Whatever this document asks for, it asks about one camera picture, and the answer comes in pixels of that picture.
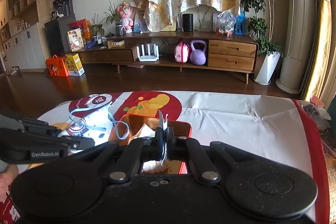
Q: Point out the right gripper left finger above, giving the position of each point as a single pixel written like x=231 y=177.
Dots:
x=121 y=163

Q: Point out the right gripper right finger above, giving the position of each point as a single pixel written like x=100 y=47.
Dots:
x=204 y=162

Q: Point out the white face mask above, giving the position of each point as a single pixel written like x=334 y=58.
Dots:
x=95 y=123

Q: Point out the silver foil sachet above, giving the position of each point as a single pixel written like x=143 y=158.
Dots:
x=163 y=125

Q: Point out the person left hand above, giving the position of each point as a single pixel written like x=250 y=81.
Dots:
x=7 y=177

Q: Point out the printed white tablecloth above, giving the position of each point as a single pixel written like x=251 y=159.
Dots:
x=274 y=128

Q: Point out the orange gift box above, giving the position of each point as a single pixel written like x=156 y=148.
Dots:
x=57 y=67

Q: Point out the yellow carton box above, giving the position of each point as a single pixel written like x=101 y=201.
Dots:
x=73 y=64

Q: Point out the white wifi router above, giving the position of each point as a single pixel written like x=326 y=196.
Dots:
x=147 y=53

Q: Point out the purple kettlebell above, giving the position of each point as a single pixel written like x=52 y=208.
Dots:
x=197 y=56

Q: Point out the wooden TV cabinet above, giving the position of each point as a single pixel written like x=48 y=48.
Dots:
x=232 y=54

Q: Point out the white standing air conditioner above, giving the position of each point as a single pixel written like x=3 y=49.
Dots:
x=299 y=40

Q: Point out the snack box on cabinet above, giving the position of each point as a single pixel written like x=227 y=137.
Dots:
x=75 y=39

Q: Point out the blue plastic item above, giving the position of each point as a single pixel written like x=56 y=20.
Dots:
x=240 y=25

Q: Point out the yellow curtain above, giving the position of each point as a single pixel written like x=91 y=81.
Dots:
x=320 y=74

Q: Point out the clear plastic bag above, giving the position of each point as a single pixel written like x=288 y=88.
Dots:
x=225 y=24

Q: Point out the black smart speaker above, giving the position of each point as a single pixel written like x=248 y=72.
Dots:
x=188 y=22

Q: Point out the pink plush doll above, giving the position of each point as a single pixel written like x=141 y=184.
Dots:
x=125 y=13

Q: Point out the potted green tree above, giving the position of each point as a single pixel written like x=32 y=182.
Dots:
x=260 y=25

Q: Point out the wooden wall shelf unit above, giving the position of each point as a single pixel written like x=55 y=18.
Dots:
x=23 y=36

